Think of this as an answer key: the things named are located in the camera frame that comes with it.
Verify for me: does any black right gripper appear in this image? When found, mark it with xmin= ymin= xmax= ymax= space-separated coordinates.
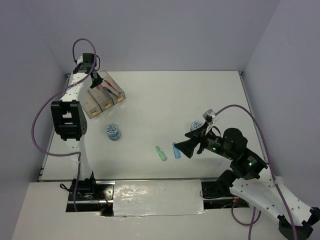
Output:
xmin=173 ymin=121 xmax=234 ymax=159

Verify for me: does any red gel pen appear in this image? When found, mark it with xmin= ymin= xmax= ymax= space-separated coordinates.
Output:
xmin=104 ymin=79 xmax=118 ymax=92

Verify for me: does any blue gel pen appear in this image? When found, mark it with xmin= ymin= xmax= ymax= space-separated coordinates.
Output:
xmin=106 ymin=87 xmax=119 ymax=96

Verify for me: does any blue ink jar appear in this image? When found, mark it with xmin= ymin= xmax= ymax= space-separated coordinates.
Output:
xmin=190 ymin=120 xmax=203 ymax=131
xmin=105 ymin=123 xmax=121 ymax=141

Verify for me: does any blue correction tape case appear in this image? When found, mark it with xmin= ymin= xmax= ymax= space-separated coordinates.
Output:
xmin=172 ymin=142 xmax=181 ymax=159

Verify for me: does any green correction tape case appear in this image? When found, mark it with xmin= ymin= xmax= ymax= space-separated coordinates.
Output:
xmin=155 ymin=145 xmax=168 ymax=161

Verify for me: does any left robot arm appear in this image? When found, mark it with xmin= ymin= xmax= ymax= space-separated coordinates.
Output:
xmin=50 ymin=53 xmax=102 ymax=181

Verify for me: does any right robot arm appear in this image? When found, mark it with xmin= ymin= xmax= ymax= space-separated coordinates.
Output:
xmin=175 ymin=125 xmax=320 ymax=240

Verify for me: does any clear three-compartment organizer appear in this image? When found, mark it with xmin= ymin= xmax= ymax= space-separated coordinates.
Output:
xmin=81 ymin=70 xmax=126 ymax=119

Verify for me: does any silver tape sheet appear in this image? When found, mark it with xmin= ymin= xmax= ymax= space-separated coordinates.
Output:
xmin=113 ymin=179 xmax=206 ymax=217

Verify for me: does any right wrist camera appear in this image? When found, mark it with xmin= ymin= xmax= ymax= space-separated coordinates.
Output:
xmin=202 ymin=109 xmax=216 ymax=134

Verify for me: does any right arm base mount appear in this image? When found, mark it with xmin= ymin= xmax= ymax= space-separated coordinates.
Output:
xmin=199 ymin=170 xmax=249 ymax=210

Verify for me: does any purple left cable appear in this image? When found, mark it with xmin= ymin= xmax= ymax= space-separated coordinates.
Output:
xmin=30 ymin=38 xmax=98 ymax=213

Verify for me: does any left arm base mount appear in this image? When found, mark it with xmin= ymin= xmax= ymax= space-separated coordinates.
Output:
xmin=59 ymin=175 xmax=115 ymax=217

